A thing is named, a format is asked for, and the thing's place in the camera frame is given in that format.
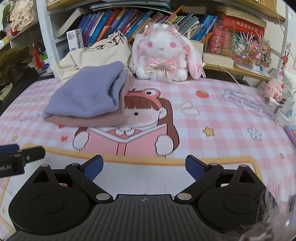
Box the pink and purple knit sweater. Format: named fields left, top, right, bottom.
left=42, top=61, right=134, bottom=128

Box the pink checkered cartoon mat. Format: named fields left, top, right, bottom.
left=1, top=79, right=295, bottom=240

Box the fluffy pink sleeve cuff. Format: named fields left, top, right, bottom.
left=238, top=185, right=296, bottom=241

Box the white blue lotion bottle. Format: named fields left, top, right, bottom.
left=41, top=54, right=53, bottom=73

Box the purple pen case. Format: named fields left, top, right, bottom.
left=283, top=126, right=296, bottom=147

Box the red tassel ornament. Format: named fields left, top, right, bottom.
left=32, top=44, right=43, bottom=69

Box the white charger box stack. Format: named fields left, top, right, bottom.
left=267, top=97, right=295, bottom=128

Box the small pink pig plush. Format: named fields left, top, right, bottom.
left=264, top=79, right=285, bottom=102

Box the white pink bunny plush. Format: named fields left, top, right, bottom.
left=128, top=22, right=206, bottom=83

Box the cream canvas tote bag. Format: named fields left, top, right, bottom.
left=52, top=31, right=132, bottom=84

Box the red boxed book set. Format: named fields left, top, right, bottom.
left=206, top=13, right=266, bottom=58

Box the colourful bead flower ornament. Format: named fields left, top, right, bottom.
left=233, top=32, right=272, bottom=71

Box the row of colourful books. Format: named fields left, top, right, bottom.
left=77, top=8, right=218, bottom=47

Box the white charging cable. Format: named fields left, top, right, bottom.
left=217, top=9, right=295, bottom=103

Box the white bookshelf frame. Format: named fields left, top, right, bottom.
left=0, top=0, right=290, bottom=82

